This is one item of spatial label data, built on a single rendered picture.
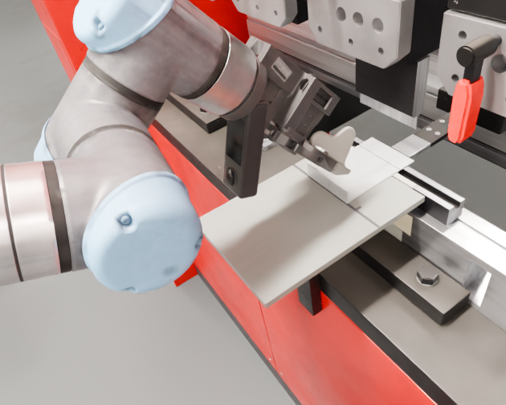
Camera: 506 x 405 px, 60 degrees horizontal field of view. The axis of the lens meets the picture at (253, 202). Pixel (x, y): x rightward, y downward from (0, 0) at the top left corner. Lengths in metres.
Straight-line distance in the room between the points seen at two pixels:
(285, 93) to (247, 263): 0.21
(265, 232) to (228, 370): 1.08
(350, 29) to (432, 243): 0.30
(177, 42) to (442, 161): 2.02
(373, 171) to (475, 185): 1.57
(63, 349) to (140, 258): 1.64
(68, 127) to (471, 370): 0.52
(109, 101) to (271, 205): 0.31
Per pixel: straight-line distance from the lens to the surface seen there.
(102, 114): 0.36
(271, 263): 0.54
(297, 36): 1.16
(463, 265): 0.63
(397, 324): 0.64
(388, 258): 0.67
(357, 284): 0.67
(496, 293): 0.62
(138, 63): 0.37
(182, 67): 0.39
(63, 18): 1.26
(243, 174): 0.49
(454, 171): 2.26
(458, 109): 0.44
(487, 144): 0.87
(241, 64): 0.42
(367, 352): 0.72
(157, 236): 0.27
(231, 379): 1.60
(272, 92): 0.48
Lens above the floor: 1.42
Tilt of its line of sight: 42 degrees down
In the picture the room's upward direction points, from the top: 12 degrees counter-clockwise
